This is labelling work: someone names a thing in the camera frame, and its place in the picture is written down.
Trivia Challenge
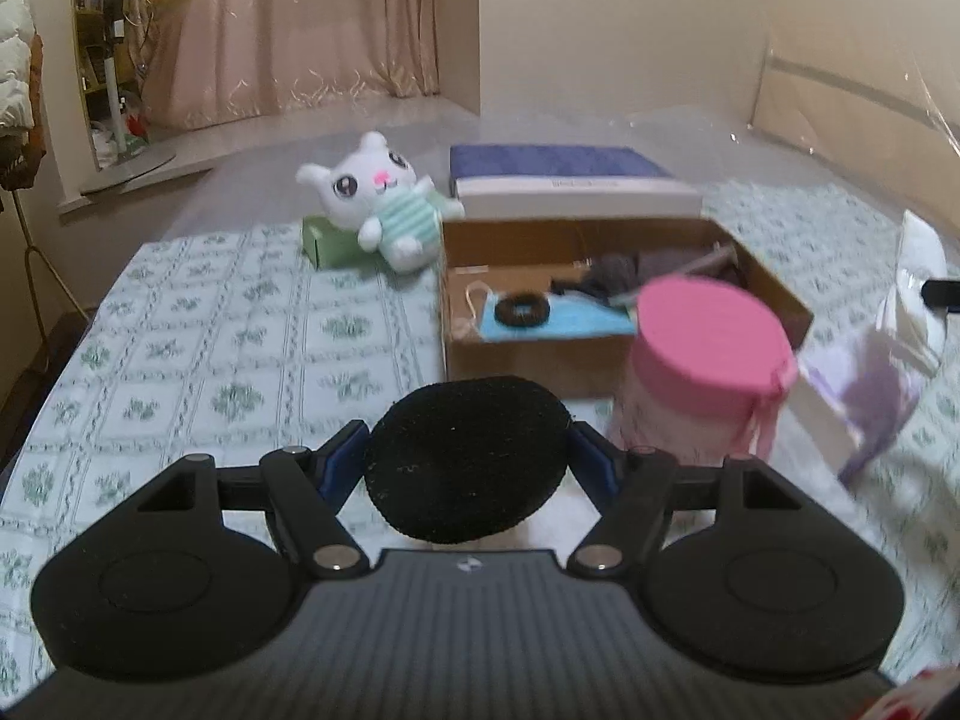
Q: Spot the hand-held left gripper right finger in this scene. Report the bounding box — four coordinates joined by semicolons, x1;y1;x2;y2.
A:
566;422;822;578

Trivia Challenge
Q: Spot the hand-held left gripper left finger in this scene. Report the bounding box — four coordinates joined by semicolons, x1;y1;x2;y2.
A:
105;421;370;578

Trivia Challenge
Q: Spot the white cloth bag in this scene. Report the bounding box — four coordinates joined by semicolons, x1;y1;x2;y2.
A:
877;208;950;380

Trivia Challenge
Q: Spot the brown cardboard box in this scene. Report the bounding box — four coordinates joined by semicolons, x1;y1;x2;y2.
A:
439;216;816;400

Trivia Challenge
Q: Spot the black round sponge pad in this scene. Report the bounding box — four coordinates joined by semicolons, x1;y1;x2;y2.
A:
364;376;575;545

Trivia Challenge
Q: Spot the blue face mask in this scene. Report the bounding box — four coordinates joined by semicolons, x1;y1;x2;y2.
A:
463;281;638;343

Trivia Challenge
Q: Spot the dark brown scrunchie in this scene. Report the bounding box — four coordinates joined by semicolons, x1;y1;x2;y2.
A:
495;292;553;328

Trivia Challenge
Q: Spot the dark grey cloth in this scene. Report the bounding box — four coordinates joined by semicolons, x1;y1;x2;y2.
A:
592;250;743;293

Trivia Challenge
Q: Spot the purple tissue pack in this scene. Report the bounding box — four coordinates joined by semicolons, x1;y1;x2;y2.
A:
795;315;929;488

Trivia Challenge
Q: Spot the pink lidded cup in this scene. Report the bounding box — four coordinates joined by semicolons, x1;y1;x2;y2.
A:
606;276;800;466

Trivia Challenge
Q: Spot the plastic-wrapped beige headboard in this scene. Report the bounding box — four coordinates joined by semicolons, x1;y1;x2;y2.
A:
750;36;960;182

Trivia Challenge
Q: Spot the small green box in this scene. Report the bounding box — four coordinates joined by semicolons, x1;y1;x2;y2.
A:
302;216;385;269

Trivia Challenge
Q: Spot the blue and white flat box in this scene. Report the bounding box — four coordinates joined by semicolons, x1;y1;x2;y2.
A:
448;144;704;223

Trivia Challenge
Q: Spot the white plush bunny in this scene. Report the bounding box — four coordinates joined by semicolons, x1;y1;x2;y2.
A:
295;131;466;273

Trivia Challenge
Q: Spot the plastic-covered bed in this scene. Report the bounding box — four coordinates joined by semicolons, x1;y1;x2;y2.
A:
165;112;901;241

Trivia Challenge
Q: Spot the red patterned clothing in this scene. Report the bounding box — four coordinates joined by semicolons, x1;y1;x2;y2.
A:
870;664;960;720

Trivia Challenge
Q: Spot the brown jacket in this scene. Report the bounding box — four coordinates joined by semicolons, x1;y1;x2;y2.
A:
0;30;48;193

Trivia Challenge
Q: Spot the pink curtain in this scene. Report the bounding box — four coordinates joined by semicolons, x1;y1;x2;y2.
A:
142;0;443;128

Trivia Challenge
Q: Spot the white puffer jacket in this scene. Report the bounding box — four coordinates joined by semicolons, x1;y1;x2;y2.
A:
0;0;38;140

